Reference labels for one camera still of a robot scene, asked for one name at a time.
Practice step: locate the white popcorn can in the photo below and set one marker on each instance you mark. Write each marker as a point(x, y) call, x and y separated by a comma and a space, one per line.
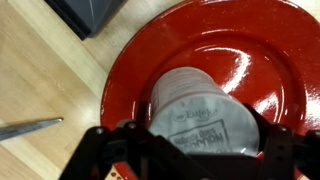
point(200, 113)

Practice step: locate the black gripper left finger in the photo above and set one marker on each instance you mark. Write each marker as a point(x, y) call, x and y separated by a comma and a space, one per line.
point(100, 150)

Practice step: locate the red plate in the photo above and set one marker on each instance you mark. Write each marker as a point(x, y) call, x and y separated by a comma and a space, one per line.
point(216, 40)

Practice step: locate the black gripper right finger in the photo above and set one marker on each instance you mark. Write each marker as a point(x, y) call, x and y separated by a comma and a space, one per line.
point(283, 146)

